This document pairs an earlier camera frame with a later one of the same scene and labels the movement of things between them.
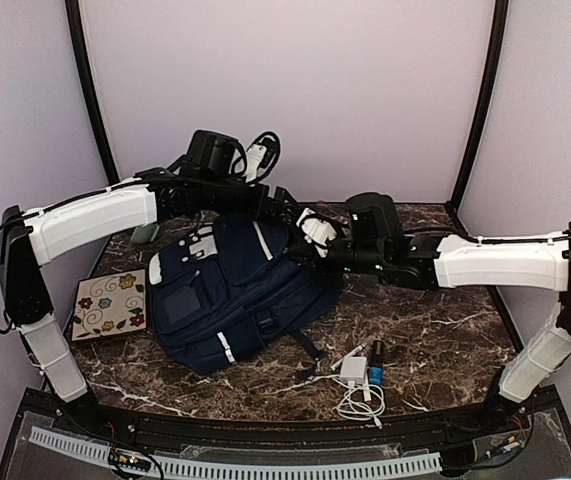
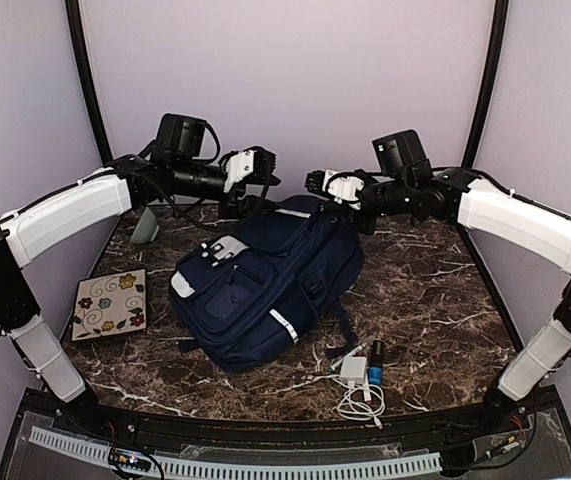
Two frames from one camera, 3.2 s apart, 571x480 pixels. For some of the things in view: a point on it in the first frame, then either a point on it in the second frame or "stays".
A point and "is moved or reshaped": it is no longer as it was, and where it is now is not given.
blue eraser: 375,376 stays
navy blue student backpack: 220,293 is moved or reshaped
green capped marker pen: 361,347 stays
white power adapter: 354,369 stays
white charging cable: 361,402 stays
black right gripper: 305,253 to 363,225
